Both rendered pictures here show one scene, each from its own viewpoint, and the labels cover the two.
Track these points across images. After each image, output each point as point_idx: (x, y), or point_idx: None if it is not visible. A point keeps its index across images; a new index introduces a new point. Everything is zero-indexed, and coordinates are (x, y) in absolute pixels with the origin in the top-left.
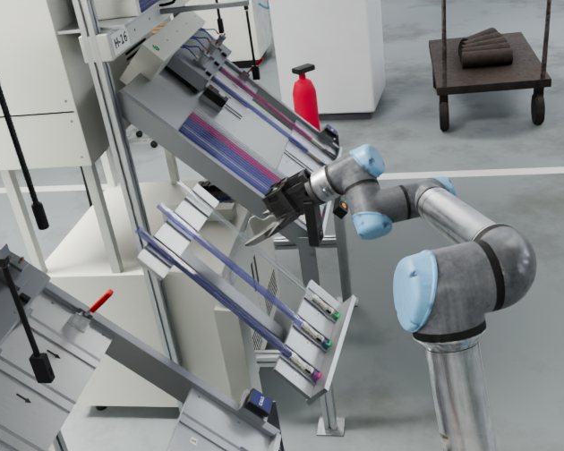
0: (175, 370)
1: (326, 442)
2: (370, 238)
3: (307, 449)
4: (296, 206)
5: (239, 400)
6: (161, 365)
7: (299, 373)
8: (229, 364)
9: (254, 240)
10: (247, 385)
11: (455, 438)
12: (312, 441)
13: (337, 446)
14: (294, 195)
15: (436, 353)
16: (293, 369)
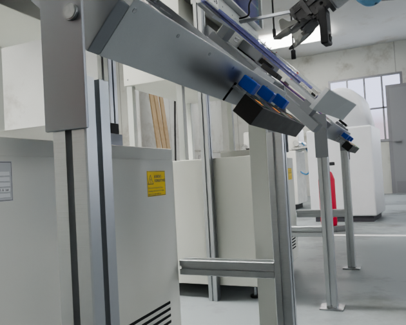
0: (210, 39)
1: (327, 313)
2: (367, 1)
3: (310, 314)
4: (313, 13)
5: (256, 168)
6: (201, 36)
7: (306, 91)
8: (252, 132)
9: (281, 32)
10: (263, 151)
11: None
12: (315, 311)
13: (337, 315)
14: (312, 6)
15: None
16: (301, 88)
